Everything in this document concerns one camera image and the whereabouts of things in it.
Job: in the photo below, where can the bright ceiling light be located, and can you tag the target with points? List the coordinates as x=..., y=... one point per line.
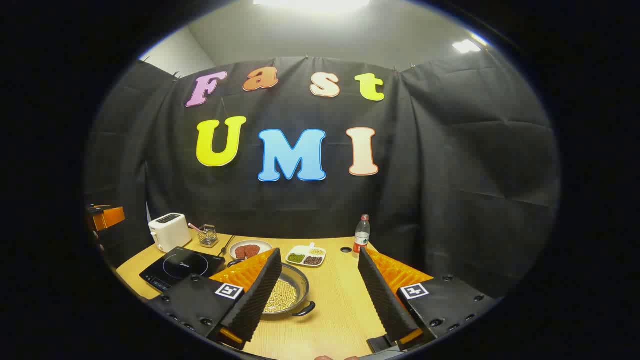
x=310, y=4

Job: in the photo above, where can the red-brown meat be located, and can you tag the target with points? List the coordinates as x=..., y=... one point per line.
x=246, y=251

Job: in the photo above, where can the clear water bottle red label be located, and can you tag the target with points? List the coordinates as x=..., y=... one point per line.
x=361, y=240

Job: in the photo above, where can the white toaster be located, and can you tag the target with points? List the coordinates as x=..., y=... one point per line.
x=169, y=232

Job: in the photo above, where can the black backdrop cloth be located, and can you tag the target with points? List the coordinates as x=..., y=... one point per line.
x=450, y=175

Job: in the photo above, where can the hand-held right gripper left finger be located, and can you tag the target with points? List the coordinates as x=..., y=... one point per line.
x=260, y=292

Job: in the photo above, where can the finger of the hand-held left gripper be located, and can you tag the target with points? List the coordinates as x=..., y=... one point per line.
x=110, y=216

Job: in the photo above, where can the layer of soybeans in pot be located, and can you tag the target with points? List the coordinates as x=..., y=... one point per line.
x=280, y=297

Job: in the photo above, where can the white oval plate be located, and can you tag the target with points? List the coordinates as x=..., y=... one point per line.
x=265, y=246

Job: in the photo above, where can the white divided dish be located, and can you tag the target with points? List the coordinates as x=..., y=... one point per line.
x=300, y=249

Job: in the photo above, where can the pink stick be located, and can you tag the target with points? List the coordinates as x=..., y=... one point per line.
x=194, y=227

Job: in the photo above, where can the small pile of soybeans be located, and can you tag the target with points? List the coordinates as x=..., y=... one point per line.
x=317, y=251

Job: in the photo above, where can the pile of dark red beans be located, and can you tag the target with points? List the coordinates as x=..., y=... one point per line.
x=313, y=260

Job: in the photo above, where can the pile of green beans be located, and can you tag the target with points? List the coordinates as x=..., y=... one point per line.
x=296, y=258

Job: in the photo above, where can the small ceiling light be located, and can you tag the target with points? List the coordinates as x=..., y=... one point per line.
x=466, y=46

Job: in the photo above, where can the black induction cooktop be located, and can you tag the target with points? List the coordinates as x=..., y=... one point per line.
x=185, y=265

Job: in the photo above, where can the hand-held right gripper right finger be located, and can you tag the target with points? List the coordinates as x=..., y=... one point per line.
x=380, y=295

